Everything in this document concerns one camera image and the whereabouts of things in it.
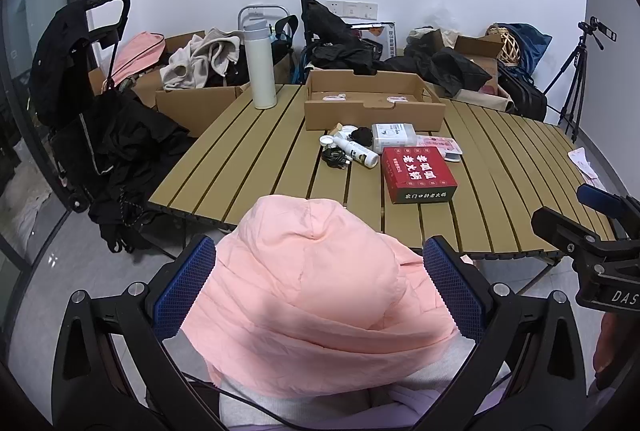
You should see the person's right hand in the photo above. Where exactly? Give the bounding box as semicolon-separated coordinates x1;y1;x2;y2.
593;311;623;376

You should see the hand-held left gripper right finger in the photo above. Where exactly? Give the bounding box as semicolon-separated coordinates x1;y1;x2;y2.
422;235;588;431

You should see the pile of black clothes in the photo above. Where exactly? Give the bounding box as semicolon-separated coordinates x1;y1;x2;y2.
87;88;198;252

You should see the black charger cable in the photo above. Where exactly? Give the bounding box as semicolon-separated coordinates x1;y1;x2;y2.
321;146;351;170

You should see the black jacket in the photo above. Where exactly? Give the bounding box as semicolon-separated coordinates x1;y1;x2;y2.
385;46;493;98

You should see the white metal frame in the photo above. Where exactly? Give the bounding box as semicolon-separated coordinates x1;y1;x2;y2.
236;4;291;36

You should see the pink floral box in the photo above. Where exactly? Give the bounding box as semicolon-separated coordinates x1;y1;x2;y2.
417;135;463;154

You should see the dark blue bag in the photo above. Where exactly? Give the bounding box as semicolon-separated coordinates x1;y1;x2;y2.
495;23;553;74

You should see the heap of black garments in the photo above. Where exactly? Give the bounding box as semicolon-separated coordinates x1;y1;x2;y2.
305;38;401;74

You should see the open cardboard box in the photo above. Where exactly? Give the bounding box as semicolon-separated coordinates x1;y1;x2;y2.
452;33;516;112

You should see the printed white carton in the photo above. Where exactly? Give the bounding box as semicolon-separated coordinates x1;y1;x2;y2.
350;21;398;59

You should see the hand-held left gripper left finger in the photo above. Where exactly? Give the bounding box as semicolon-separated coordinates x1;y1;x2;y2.
51;234;218;431

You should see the black backpack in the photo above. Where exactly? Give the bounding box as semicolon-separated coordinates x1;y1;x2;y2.
497;61;548;122

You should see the black tripod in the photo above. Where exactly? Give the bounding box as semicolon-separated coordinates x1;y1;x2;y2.
542;33;591;142

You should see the beige garment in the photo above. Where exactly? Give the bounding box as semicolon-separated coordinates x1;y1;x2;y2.
160;28;246;92

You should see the thin black cable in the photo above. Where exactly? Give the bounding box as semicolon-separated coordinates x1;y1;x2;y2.
182;373;301;428

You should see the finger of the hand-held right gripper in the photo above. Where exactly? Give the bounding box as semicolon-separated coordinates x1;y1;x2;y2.
576;184;640;223
531;207;626;262

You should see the cardboard box with clothes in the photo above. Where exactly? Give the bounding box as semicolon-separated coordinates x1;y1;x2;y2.
90;31;251;139

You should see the white wall outlet strip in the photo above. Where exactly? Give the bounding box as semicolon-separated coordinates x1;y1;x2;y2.
326;0;379;19

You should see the beige cloth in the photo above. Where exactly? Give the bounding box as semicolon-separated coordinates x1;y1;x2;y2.
407;27;461;54

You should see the pink cloth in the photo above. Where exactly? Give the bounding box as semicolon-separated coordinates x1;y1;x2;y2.
102;32;166;92

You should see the white wet wipes pack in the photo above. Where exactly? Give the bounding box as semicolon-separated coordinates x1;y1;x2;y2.
371;122;418;155

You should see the shallow cardboard tray box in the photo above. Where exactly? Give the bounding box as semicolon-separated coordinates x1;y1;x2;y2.
304;70;447;132

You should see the white spray bottle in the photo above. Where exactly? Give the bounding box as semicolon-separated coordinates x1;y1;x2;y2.
332;134;379;168

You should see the red printed box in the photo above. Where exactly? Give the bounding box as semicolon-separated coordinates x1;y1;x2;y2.
381;147;459;205

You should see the white thermos bottle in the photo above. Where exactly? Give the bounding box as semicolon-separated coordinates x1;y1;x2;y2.
242;20;277;110

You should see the pink padded jacket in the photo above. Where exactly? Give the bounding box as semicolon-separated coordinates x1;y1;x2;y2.
180;195;483;401

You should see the black folding trolley cart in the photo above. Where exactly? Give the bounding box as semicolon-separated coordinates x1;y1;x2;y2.
30;0;132;212

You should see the black cloth on trolley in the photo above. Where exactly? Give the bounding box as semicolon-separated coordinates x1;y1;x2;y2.
302;0;361;46

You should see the light grey clothing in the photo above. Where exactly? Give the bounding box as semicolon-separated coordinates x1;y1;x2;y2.
219;340;512;431

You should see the blue and black bag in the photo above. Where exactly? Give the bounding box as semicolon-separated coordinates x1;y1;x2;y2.
270;15;307;86

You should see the wicker basket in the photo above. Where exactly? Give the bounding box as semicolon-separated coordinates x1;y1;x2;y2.
486;24;523;62

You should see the pink printed paper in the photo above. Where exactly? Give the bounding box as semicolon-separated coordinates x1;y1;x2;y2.
567;148;606;186

